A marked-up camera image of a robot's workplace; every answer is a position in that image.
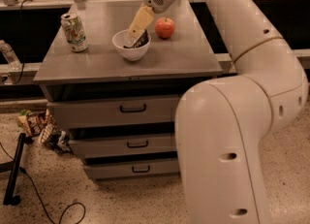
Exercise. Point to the dark chocolate rxbar wrapper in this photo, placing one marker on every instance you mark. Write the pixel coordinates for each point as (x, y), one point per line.
(140, 41)

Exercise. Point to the white bowl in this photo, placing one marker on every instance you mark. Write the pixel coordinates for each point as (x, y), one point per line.
(131, 54)

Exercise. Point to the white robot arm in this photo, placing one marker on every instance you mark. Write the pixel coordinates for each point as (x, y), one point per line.
(219, 123)

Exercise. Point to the red apple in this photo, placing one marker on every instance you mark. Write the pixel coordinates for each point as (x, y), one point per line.
(164, 27)

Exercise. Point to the grey drawer cabinet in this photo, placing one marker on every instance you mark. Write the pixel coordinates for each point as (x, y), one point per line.
(169, 67)

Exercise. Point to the green white soda can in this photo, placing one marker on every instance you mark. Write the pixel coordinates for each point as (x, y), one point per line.
(74, 32)

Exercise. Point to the top grey drawer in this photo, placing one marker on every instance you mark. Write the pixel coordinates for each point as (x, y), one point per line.
(114, 112)

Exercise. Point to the grey drawer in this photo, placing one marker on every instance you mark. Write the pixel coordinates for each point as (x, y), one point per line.
(132, 169)
(114, 112)
(119, 146)

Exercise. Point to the clear plastic water bottle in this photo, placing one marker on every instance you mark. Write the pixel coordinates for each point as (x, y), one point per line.
(10, 56)

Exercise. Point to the middle grey drawer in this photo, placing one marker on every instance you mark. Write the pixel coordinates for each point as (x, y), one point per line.
(119, 146)

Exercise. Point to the checkered snack bag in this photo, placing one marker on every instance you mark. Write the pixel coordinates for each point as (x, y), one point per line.
(55, 139)

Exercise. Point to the bottom grey drawer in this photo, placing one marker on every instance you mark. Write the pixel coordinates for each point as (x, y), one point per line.
(132, 169)

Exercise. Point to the brown snack bag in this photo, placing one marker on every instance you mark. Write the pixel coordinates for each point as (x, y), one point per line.
(32, 123)

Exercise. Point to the black stand leg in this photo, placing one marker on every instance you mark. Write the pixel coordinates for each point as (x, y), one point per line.
(13, 167)

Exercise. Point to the grey metal rail frame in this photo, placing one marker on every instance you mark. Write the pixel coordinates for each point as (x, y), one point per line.
(32, 3)

